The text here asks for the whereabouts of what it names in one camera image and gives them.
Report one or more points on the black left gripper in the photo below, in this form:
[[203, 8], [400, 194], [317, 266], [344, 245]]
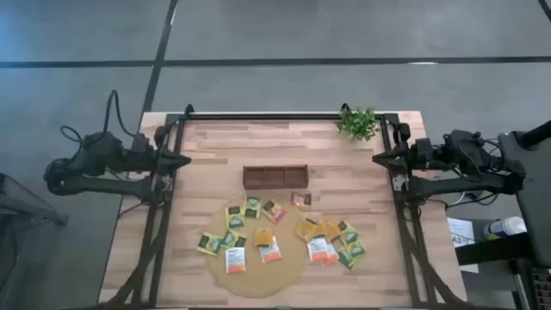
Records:
[[150, 161]]

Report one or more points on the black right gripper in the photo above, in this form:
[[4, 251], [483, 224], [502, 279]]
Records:
[[419, 157]]

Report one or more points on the yellow black tea packets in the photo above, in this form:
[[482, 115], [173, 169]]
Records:
[[235, 216]]

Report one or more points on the green yellow tea packet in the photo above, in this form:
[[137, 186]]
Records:
[[348, 233], [209, 243], [345, 259], [251, 206], [357, 249], [233, 239]]

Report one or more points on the white orange Tazo tea packet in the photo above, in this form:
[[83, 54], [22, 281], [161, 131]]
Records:
[[235, 259], [332, 257], [270, 254], [317, 249]]

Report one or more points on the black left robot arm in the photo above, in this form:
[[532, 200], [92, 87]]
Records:
[[99, 186]]

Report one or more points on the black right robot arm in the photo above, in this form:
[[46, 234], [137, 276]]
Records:
[[465, 186]]

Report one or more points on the green plant in white pot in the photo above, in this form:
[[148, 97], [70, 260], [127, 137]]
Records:
[[357, 124]]

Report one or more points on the white paper sheet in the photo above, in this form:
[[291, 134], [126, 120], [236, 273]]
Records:
[[460, 227]]

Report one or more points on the brown wooden organizer box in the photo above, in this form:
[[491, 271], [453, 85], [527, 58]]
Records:
[[275, 186]]

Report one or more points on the white spray can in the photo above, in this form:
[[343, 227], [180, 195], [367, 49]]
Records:
[[508, 226]]

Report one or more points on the black shelf bar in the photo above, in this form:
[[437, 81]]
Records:
[[490, 252]]

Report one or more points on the dark metal cart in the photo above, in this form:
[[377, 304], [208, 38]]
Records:
[[43, 215]]

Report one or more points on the black pole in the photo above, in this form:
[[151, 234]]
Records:
[[536, 134]]

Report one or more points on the dark grey flat panel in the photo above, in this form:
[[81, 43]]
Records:
[[536, 194]]

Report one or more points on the round woven straw placemat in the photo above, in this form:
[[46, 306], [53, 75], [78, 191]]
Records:
[[262, 280]]

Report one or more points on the black mesh crate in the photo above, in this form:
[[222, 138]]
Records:
[[542, 288]]

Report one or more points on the black metal table frame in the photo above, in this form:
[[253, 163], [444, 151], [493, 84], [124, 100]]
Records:
[[258, 116]]

